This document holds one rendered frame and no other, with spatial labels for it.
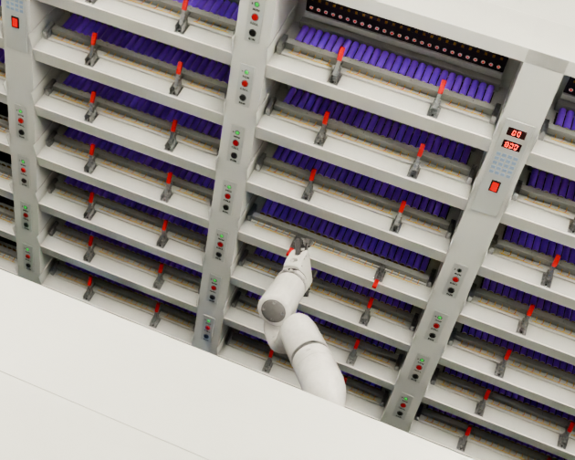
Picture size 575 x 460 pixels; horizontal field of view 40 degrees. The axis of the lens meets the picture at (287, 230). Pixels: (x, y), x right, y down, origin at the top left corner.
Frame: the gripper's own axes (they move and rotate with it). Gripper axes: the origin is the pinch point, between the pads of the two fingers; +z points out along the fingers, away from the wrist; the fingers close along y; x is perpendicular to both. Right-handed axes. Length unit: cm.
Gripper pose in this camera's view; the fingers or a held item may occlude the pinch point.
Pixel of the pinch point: (308, 257)
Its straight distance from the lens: 219.7
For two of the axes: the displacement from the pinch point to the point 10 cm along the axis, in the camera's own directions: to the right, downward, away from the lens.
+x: 9.5, -0.1, -3.3
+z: 3.0, -3.8, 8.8
